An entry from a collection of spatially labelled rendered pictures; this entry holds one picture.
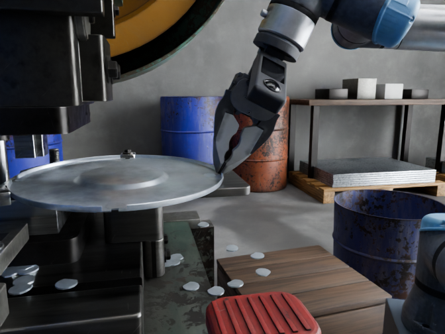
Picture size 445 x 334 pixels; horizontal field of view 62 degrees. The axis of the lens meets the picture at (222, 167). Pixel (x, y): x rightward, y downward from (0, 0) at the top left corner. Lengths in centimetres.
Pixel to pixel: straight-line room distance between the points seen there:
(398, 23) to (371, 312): 81
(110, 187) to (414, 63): 458
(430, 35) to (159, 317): 60
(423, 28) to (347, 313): 74
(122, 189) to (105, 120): 339
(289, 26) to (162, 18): 40
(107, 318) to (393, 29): 50
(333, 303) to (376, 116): 370
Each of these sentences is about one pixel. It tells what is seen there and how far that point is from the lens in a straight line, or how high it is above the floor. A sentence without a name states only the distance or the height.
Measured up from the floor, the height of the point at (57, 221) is 75.
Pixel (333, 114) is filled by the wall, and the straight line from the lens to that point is 437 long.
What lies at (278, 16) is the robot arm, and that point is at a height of 101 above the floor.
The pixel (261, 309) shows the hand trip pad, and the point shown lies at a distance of 27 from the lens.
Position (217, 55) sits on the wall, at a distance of 394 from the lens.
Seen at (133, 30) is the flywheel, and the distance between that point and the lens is 89.
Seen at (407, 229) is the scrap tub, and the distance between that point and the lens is 146.
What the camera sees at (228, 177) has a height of 78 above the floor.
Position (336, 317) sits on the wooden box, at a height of 32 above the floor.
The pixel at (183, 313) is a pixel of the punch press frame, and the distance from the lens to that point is 49.
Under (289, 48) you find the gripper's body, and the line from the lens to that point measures 56.
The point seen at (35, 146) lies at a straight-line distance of 55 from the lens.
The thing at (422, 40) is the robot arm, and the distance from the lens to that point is 73.
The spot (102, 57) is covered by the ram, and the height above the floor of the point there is 95.
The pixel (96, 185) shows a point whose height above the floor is 79.
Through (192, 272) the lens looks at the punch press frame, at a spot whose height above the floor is 64.
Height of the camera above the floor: 90
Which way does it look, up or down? 11 degrees down
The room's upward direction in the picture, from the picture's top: straight up
